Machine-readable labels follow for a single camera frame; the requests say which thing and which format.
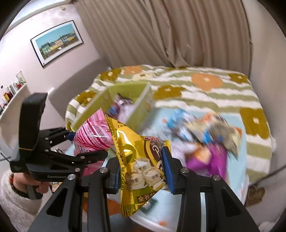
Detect blue white snack packet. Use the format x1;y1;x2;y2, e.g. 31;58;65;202
167;109;196;142

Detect floral striped bed quilt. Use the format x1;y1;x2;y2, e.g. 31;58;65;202
65;65;273;182

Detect beige curtain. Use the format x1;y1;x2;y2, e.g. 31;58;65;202
74;1;252;74

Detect person's left hand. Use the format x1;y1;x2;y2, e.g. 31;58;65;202
13;173;50;194

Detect pink white snack packet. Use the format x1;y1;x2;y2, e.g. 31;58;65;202
73;109;115;176

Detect yellow gold snack packet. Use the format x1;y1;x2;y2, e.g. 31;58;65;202
106;116;171;217

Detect orange cream snack packet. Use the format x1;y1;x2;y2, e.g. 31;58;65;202
193;113;242;159

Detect light blue daisy cloth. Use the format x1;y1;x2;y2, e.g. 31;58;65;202
64;107;250;232

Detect purple snack packet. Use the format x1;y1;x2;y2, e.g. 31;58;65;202
186;143;228;180

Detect framed town picture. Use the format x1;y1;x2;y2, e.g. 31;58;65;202
30;20;83;67

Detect fuzzy white sleeve forearm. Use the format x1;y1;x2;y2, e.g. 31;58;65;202
1;170;43;231

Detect bottles on shelf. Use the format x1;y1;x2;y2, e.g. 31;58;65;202
1;70;27;115

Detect green cardboard box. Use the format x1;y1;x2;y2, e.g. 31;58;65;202
66;81;155;133

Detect white wall shelf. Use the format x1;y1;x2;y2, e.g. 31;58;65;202
1;83;29;121

